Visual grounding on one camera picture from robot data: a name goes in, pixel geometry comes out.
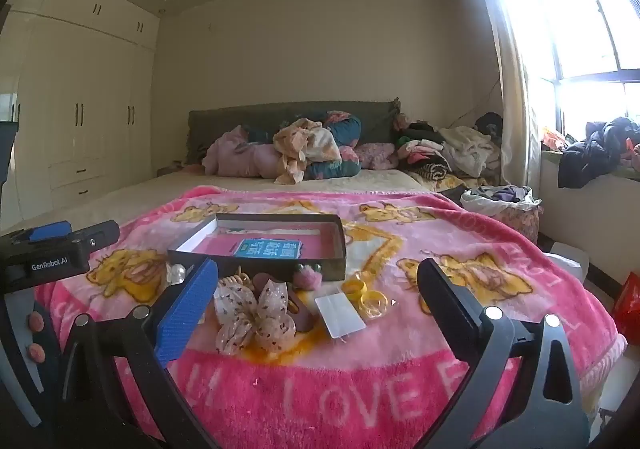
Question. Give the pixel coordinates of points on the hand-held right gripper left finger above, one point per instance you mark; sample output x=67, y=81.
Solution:
x=185, y=314

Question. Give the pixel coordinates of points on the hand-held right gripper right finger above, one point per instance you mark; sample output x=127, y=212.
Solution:
x=447, y=301

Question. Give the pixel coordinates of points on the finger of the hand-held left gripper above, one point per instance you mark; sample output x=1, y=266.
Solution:
x=50, y=231
x=100, y=235

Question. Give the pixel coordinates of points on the white pearl flower clip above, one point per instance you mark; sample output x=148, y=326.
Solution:
x=177, y=273

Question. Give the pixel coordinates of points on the beige dotted bow clip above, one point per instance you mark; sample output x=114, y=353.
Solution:
x=250, y=324

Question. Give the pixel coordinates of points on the bag of yellow rings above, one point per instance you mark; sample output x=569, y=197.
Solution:
x=367, y=301

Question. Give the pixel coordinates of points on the white earring packet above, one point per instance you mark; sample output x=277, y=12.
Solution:
x=340, y=316

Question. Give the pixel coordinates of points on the dark cardboard box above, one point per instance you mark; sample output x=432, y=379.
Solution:
x=320, y=271

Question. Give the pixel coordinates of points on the cream bed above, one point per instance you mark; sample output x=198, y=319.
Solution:
x=100, y=201

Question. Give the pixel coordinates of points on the dark garment with pink buttons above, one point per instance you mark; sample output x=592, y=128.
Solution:
x=35, y=339

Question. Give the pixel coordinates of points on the pink printed card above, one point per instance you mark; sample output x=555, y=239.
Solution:
x=215, y=246

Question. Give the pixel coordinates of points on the laundry basket with clothes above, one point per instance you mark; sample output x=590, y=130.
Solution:
x=505, y=214

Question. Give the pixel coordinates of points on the blue card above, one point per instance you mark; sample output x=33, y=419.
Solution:
x=267, y=249

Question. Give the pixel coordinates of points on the pink printed blanket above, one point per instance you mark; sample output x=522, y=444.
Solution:
x=350, y=379

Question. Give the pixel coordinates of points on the white box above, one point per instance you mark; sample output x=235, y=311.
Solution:
x=570, y=261

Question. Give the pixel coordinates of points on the pink pillow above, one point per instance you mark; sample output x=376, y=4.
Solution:
x=235, y=159

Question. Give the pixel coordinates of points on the white wardrobe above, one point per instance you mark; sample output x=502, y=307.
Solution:
x=100, y=79

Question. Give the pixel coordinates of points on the small pink cushion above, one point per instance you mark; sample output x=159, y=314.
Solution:
x=377, y=154

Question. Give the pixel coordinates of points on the red bag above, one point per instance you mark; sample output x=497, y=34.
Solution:
x=630, y=311

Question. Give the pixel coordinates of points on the pile of pillows and clothes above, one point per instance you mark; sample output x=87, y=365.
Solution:
x=240, y=116

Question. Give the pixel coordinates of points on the small orange cloth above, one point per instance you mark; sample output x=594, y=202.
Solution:
x=552, y=140

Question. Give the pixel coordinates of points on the dark floral quilt roll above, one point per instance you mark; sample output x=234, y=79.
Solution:
x=345, y=129

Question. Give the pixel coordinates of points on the beige patterned cloth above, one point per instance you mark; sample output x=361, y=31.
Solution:
x=305, y=144

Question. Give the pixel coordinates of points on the dark jacket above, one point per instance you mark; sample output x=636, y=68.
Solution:
x=595, y=149

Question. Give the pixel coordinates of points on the cream curtain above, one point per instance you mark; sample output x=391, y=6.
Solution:
x=515, y=79

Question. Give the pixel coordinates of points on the window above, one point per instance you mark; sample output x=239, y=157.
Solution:
x=585, y=29

